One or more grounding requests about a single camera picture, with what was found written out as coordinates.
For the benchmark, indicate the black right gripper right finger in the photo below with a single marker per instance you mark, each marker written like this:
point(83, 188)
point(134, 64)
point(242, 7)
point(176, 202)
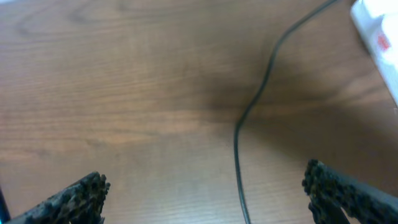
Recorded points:
point(335, 197)

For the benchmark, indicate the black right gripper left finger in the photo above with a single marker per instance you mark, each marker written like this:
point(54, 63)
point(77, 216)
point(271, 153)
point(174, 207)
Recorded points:
point(79, 203)

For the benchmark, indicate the white power strip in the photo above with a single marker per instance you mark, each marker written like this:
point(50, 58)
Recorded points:
point(376, 22)

